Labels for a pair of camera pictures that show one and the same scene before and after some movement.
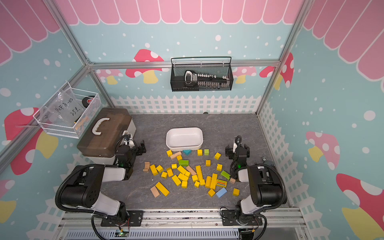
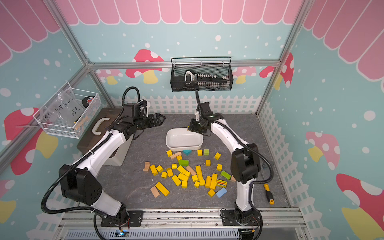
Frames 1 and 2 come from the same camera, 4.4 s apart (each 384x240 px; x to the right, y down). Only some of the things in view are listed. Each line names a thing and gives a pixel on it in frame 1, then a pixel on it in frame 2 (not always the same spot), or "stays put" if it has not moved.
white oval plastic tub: x=180 y=139 stays put
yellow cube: x=217 y=156 stays put
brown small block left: x=147 y=167 stays put
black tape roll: x=87 y=100 stays put
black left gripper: x=140 y=152 → x=152 y=123
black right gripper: x=230 y=152 → x=192 y=126
